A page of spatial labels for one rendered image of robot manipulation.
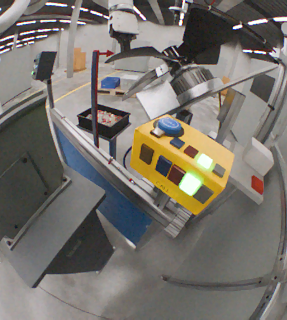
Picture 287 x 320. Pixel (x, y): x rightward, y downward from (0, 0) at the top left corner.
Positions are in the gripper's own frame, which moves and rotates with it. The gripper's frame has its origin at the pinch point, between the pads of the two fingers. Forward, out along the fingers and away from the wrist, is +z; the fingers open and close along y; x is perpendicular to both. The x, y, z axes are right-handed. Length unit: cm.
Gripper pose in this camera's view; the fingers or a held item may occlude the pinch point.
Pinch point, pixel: (125, 47)
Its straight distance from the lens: 48.4
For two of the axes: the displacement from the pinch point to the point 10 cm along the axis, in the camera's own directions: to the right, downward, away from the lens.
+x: -7.6, -3.1, 5.7
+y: 6.4, -4.8, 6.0
